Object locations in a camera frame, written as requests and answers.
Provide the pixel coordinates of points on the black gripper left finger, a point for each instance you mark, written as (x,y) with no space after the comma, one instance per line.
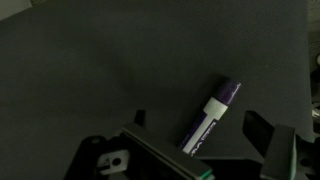
(173,158)

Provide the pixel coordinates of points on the purple whiteboard marker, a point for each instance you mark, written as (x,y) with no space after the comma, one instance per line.
(209,116)

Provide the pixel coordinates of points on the black mesh office chair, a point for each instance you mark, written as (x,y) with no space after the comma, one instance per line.
(70,69)

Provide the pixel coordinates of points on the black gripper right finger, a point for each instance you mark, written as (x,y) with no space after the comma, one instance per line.
(276,144)

